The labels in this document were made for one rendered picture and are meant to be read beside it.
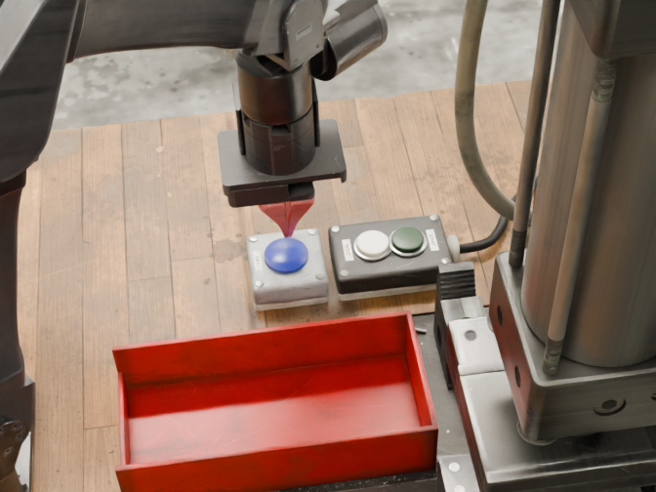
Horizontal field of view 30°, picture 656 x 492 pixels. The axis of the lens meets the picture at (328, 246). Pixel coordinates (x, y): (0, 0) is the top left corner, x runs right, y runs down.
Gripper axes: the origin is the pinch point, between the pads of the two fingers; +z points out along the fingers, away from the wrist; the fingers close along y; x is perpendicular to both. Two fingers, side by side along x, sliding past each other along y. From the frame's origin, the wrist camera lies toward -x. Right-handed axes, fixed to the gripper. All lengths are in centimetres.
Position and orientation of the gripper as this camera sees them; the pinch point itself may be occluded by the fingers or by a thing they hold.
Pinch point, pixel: (287, 225)
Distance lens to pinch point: 107.9
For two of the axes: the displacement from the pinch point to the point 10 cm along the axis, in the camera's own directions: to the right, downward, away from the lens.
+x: 1.3, 7.4, -6.6
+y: -9.9, 1.2, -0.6
